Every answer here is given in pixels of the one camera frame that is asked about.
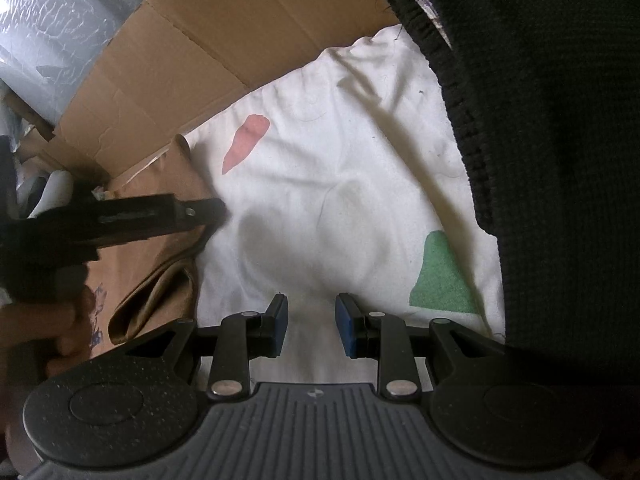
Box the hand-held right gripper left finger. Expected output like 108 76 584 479
125 292 291 401

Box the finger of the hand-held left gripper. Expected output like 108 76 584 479
170 196 230 233

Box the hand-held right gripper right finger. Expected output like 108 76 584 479
335 292 506 401

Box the brown printed t-shirt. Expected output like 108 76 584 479
82 132 221 361

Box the person's left hand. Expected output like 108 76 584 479
0 285 98 363

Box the bear-print cream blanket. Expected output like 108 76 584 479
187 22 506 396

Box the flat cardboard sheet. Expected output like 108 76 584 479
52 0 401 181

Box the black knit garment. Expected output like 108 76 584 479
377 0 640 480

